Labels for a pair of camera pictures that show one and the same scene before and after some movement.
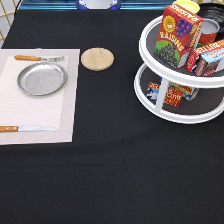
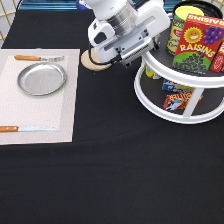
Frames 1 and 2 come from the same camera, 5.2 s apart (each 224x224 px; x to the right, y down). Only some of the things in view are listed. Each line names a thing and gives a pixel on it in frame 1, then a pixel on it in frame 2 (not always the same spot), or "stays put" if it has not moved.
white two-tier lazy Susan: [174, 94] stays put
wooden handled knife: [22, 129] stays put
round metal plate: [41, 78] stays put
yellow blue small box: [189, 93] → [169, 86]
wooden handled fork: [39, 58] stays put
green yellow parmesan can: [189, 5] → [177, 25]
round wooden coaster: [97, 59] stays put
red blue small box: [172, 96] → [178, 101]
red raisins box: [179, 34] → [199, 41]
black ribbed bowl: [213, 11] stays put
